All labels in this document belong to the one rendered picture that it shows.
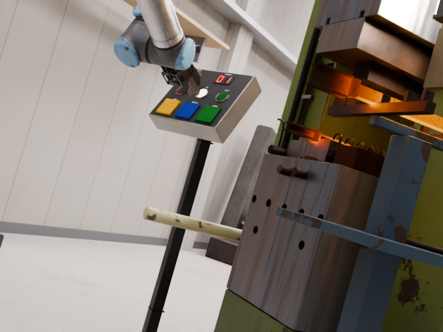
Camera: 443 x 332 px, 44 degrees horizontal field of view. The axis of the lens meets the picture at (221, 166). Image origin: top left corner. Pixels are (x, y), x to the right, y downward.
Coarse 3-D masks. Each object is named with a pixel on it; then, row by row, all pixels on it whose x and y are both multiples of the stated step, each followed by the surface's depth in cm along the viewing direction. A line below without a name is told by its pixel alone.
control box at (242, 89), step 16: (208, 80) 212; (240, 80) 205; (256, 80) 205; (176, 96) 213; (192, 96) 209; (208, 96) 205; (240, 96) 199; (256, 96) 207; (176, 112) 206; (224, 112) 196; (240, 112) 201; (160, 128) 215; (176, 128) 208; (192, 128) 201; (208, 128) 194; (224, 128) 196
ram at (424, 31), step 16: (336, 0) 176; (352, 0) 168; (368, 0) 162; (384, 0) 157; (400, 0) 160; (416, 0) 162; (432, 0) 165; (320, 16) 181; (336, 16) 173; (352, 16) 166; (368, 16) 160; (384, 16) 158; (400, 16) 160; (416, 16) 163; (400, 32) 165; (416, 32) 164; (432, 32) 167; (432, 48) 171
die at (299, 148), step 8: (320, 136) 164; (296, 144) 174; (304, 144) 170; (312, 144) 166; (320, 144) 163; (328, 144) 160; (336, 144) 161; (288, 152) 176; (296, 152) 173; (304, 152) 169; (312, 152) 165; (320, 152) 162; (320, 160) 161; (328, 160) 160
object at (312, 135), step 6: (288, 126) 161; (294, 126) 162; (300, 126) 162; (294, 132) 161; (300, 132) 163; (306, 132) 164; (312, 132) 165; (318, 132) 164; (306, 138) 166; (312, 138) 164; (318, 138) 164; (330, 138) 167; (348, 144) 170
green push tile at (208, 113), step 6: (204, 108) 200; (210, 108) 199; (216, 108) 198; (198, 114) 199; (204, 114) 198; (210, 114) 197; (216, 114) 196; (198, 120) 197; (204, 120) 196; (210, 120) 194
